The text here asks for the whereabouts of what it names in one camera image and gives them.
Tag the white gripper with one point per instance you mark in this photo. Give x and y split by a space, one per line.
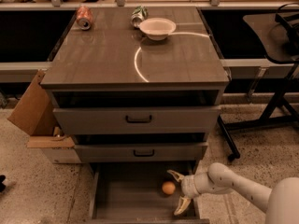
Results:
188 186

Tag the orange fruit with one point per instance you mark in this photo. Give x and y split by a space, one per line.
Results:
168 187

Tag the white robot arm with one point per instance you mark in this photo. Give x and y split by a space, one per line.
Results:
280 204

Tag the brown cardboard box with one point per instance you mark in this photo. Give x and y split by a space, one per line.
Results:
33 114

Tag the black object on floor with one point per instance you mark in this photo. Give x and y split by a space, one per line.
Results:
2 185

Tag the grey drawer cabinet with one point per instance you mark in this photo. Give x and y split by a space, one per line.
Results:
116 65

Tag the red soda can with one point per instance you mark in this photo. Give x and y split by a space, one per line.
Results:
84 18

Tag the white paper bowl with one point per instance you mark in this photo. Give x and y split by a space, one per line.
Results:
157 28

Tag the black drawer handle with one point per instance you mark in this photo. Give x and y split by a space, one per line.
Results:
147 119
144 153

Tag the grey open bottom drawer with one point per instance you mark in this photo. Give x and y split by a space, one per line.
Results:
131 193

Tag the grey middle drawer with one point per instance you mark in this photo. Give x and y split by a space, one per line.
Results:
124 152

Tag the green soda can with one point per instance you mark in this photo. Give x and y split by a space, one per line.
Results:
139 14

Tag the black top drawer handle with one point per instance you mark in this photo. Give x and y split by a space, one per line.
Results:
147 119

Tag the grey top drawer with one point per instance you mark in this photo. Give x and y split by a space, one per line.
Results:
195 119

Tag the black middle drawer handle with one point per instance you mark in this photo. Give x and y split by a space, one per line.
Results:
144 153

